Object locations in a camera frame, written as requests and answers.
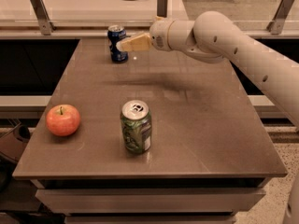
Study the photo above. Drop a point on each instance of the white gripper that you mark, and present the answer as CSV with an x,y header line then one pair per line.
x,y
160,34

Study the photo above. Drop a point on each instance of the blue pepsi can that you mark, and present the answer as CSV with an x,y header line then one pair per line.
x,y
116,33

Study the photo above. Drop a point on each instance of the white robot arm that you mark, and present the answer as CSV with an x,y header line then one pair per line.
x,y
213,37

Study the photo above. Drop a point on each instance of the green soda can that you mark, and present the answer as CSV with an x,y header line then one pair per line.
x,y
136,126

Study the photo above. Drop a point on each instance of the red apple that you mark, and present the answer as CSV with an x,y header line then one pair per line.
x,y
63,120

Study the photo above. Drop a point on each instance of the grey table drawer front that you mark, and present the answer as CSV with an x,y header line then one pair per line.
x,y
130,201

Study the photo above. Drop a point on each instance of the dark chair at left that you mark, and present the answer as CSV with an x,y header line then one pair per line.
x,y
13,142

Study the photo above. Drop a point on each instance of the middle metal railing bracket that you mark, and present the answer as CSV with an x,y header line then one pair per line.
x,y
162,8

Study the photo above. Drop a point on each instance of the metal railing bracket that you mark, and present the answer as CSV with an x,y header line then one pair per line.
x,y
275,26
43,19
162,8

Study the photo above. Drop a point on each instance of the left metal railing bracket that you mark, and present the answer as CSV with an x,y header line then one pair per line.
x,y
43,19

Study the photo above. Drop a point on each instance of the right metal railing bracket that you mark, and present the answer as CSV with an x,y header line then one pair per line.
x,y
275,26

